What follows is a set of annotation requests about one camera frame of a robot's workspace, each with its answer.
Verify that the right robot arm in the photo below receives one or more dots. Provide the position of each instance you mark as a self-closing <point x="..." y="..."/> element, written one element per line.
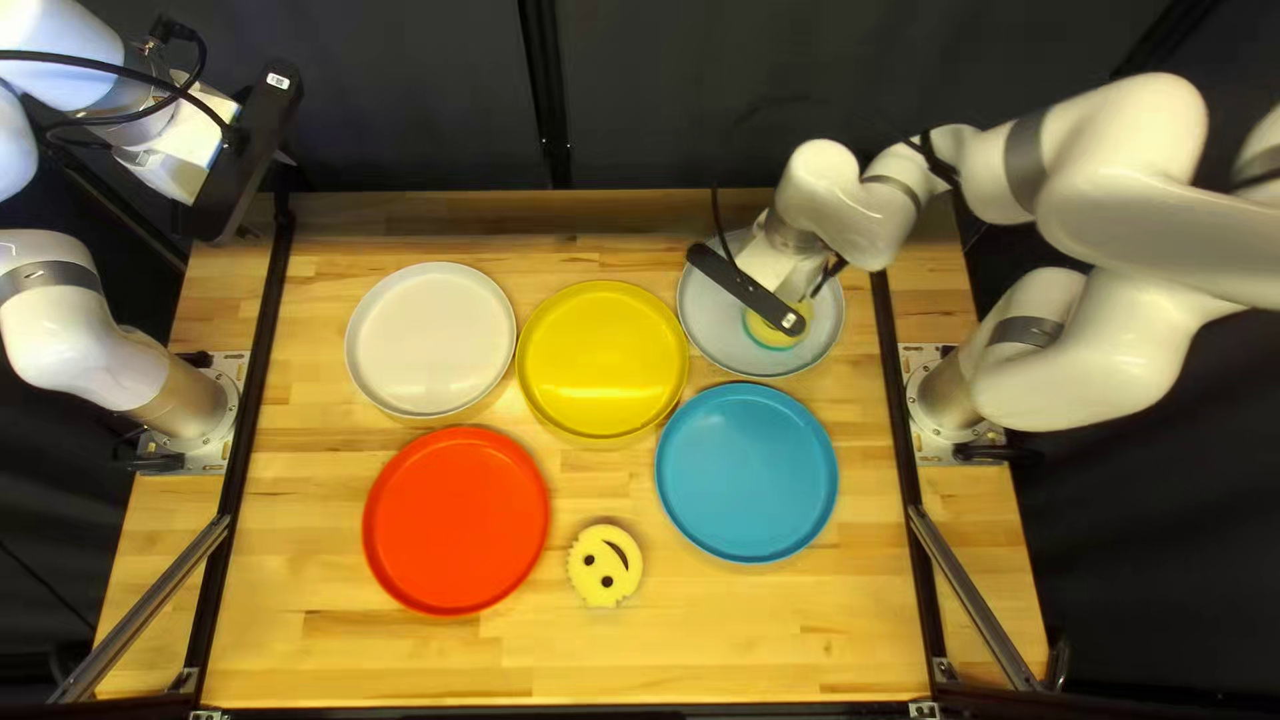
<point x="1100" y="340"/>

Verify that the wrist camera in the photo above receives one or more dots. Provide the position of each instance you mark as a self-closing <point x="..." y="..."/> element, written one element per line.
<point x="245" y="150"/>
<point x="745" y="287"/>

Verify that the yellow round plate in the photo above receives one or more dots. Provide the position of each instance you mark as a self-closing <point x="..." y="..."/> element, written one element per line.
<point x="602" y="360"/>

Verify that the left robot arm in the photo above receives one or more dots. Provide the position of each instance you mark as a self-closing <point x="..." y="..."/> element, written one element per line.
<point x="70" y="340"/>

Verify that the orange round plate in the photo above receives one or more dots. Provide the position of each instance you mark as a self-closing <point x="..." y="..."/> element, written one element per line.
<point x="456" y="520"/>

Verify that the black frame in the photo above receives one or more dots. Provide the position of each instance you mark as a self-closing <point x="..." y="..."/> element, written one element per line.
<point x="245" y="420"/>

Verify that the teal round plate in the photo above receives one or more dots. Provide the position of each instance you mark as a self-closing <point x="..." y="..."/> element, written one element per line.
<point x="746" y="472"/>

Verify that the yellow smiling face sponge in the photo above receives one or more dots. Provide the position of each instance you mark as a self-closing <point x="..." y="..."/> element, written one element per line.
<point x="604" y="567"/>
<point x="770" y="338"/>

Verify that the light grey round plate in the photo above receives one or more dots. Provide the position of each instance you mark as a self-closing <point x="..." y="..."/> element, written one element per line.
<point x="430" y="340"/>

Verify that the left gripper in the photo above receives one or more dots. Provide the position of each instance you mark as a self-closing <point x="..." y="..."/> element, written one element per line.
<point x="185" y="150"/>

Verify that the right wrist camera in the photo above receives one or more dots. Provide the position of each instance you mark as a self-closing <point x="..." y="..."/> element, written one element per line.
<point x="745" y="287"/>

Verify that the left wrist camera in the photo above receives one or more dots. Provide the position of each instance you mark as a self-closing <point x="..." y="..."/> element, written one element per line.
<point x="245" y="150"/>

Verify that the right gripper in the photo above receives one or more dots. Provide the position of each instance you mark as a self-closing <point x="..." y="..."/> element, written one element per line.
<point x="790" y="270"/>

